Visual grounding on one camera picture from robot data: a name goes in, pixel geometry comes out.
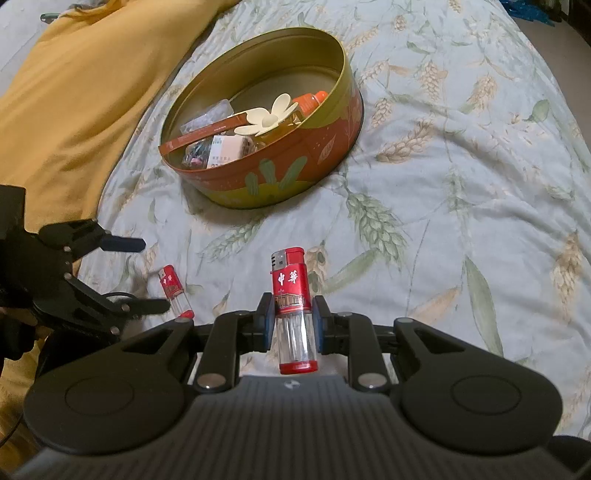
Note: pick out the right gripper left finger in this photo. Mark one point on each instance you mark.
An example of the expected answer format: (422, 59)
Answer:
(230, 336)

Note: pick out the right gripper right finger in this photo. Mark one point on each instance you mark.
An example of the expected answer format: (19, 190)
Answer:
(352, 335)

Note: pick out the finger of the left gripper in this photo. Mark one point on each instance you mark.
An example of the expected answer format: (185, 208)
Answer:
(122, 243)
(135, 308)

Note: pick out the red lighter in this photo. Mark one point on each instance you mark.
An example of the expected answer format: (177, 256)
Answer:
(174, 293)
(295, 337)

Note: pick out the clear bag blue items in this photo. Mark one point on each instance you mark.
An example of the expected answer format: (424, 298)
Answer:
(196, 154)

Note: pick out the orange stick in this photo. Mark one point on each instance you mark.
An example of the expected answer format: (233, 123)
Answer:
(210, 130)

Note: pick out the cream flower hair clip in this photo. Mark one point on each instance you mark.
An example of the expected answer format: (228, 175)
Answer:
(261, 121)

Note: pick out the orange VC cream tube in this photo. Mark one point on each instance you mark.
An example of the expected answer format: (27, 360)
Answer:
(308, 103)

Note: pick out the yellow blanket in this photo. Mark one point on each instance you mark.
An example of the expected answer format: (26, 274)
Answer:
(74, 104)

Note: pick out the floral bed quilt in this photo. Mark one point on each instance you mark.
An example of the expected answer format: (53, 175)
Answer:
(465, 203)

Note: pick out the round decorated tin box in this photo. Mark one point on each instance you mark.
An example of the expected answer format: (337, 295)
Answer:
(298, 154)

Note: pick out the blue plastic bag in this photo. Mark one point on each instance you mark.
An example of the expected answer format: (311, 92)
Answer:
(526, 10)

